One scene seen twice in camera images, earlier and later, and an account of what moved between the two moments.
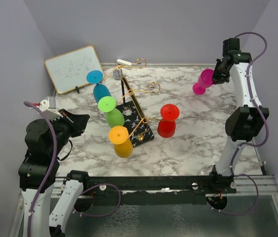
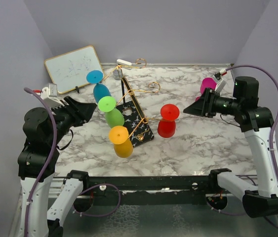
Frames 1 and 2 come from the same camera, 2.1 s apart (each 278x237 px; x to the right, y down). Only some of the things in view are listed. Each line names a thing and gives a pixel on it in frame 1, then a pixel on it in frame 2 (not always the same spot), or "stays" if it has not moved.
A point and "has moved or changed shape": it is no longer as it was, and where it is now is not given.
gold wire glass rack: x=154 y=86 stays
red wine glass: x=169 y=114 stays
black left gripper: x=78 y=122 → x=84 y=111
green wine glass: x=114 y=116 stays
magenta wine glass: x=205 y=80 has moved or changed shape
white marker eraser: x=122 y=62 stays
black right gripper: x=218 y=79 → x=204 y=107
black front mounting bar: x=161 y=191 stays
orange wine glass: x=123 y=147 stays
